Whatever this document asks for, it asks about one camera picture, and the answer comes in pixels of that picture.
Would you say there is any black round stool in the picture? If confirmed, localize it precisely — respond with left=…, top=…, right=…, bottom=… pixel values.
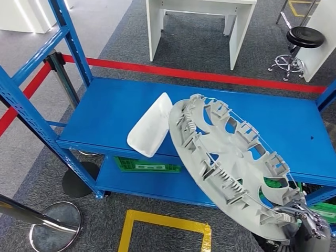
left=268, top=26, right=325, bottom=82

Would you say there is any short red barrier belt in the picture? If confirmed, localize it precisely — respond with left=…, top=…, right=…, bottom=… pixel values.
left=0, top=62, right=51, bottom=138

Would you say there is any chrome stanchion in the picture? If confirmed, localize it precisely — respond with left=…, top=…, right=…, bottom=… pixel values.
left=0, top=193, right=82, bottom=252

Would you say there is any white lit plinth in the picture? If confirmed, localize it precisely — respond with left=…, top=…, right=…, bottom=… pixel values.
left=0, top=0, right=74, bottom=35

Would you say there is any metal tube frame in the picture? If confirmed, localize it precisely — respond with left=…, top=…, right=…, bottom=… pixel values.
left=276, top=0, right=317, bottom=30

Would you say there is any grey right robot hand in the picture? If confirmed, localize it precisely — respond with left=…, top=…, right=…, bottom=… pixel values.
left=273, top=201, right=331, bottom=252

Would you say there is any yellow floor tape outline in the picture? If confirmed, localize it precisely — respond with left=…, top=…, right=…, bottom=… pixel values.
left=288, top=0, right=319, bottom=18

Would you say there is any grey plastic wheel hubcap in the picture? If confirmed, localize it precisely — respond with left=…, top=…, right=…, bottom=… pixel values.
left=168, top=93, right=307, bottom=242

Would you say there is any white cabinet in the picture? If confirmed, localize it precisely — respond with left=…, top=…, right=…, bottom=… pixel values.
left=297, top=0, right=336, bottom=83

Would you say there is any long red barrier belt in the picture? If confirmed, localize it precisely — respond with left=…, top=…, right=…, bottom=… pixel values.
left=62, top=54, right=326, bottom=95

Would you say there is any grey stanchion with black head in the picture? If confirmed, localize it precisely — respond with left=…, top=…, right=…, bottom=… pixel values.
left=43, top=49, right=101, bottom=158

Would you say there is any blue metal shelf rack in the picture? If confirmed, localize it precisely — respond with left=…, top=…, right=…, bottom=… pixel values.
left=0, top=0, right=336, bottom=239

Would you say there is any white panel table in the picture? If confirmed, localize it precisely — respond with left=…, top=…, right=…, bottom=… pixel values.
left=146, top=0, right=257, bottom=71

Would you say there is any white plastic cover part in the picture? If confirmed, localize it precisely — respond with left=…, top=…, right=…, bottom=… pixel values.
left=126, top=92, right=173, bottom=158

